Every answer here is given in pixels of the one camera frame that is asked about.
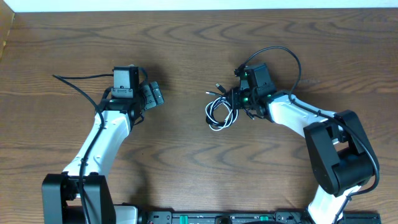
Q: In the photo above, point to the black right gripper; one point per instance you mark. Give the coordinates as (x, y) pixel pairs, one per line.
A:
(236, 105)

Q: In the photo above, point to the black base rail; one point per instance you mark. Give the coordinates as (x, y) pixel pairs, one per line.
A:
(164, 217)

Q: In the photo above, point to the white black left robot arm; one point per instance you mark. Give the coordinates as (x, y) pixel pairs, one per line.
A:
(80, 193)

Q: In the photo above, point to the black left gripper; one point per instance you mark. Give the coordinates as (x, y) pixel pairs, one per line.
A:
(151, 102)

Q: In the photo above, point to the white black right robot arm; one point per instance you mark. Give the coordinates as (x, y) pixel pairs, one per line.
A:
(342, 159)

